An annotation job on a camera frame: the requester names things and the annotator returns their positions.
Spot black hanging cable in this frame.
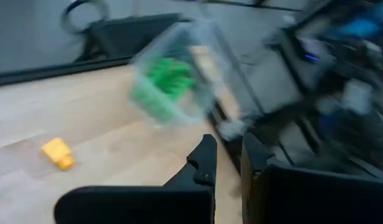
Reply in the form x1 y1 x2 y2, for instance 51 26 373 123
60 0 110 35

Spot long green four-stud block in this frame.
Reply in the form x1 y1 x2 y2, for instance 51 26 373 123
146 57 197 100

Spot black computer case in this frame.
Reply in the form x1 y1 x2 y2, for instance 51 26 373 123
76 12 192 63

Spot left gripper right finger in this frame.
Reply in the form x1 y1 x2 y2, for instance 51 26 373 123
240 132 383 224

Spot clear plastic bin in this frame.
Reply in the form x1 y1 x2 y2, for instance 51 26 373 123
127 20 229 128

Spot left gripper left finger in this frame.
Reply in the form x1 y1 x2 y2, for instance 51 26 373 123
53 134 218 224

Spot small yellow one-stud block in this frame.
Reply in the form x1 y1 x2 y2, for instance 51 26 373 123
41 137 76 171

